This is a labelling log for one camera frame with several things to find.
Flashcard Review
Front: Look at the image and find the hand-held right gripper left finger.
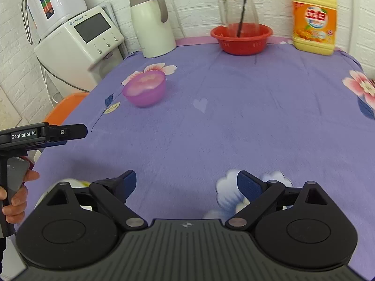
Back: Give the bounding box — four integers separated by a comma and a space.
35, 170, 148, 231

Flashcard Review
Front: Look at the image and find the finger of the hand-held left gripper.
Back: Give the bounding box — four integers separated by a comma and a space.
44, 124, 88, 148

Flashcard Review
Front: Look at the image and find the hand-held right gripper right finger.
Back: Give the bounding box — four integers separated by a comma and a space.
225, 170, 342, 228

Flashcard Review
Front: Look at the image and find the purple plastic bowl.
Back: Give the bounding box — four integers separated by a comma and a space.
122, 70, 167, 108

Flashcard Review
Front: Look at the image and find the person's left hand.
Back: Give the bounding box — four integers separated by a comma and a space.
0, 170, 40, 225

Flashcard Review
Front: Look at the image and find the orange plastic basin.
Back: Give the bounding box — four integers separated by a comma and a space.
43, 92, 90, 127

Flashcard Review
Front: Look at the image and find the purple floral tablecloth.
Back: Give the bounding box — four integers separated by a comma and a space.
18, 37, 375, 279

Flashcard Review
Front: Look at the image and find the white water dispenser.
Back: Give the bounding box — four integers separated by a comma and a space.
34, 5, 125, 95

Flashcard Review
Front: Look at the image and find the white water purifier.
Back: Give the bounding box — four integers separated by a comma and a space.
27, 0, 88, 40

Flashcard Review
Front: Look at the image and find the white thermos jug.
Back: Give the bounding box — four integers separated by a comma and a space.
129, 0, 177, 59

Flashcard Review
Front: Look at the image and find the red plastic basket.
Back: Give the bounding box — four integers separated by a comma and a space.
210, 23, 273, 56

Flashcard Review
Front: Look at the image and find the black stirring stick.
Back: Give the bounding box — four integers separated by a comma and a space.
238, 0, 252, 37

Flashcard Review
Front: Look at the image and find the yellow detergent bottle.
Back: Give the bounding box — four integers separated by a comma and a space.
291, 0, 338, 56

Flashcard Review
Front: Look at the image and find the glass jug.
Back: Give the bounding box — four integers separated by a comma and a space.
218, 0, 260, 36

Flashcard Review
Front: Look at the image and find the grey power cable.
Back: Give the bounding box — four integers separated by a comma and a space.
37, 55, 91, 94

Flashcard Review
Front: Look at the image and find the metal flexible hose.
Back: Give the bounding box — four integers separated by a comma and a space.
24, 0, 34, 45

